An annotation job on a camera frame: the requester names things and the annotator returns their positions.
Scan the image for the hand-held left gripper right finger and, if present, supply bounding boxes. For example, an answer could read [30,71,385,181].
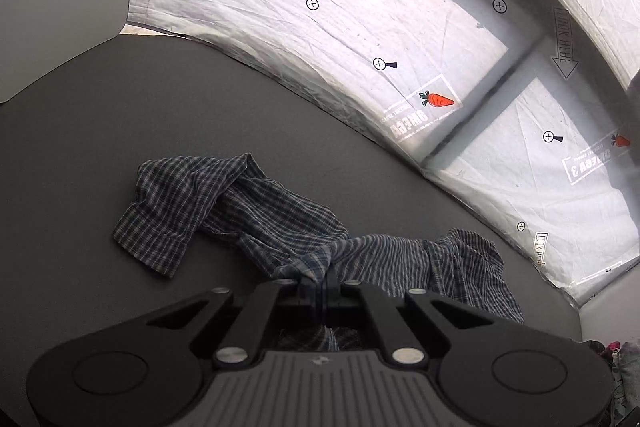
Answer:
[325,278,502,368]

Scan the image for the blue plaid shirt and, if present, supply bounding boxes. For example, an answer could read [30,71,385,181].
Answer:
[112,153,525,353]

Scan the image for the pile of colourful clothes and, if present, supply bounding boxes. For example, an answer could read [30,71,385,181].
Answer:
[582,339,640,427]

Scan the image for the light grey panel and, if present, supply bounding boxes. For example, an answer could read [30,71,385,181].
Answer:
[0,0,148,104]

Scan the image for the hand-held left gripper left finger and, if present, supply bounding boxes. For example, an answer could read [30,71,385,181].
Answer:
[142,278,325,369]

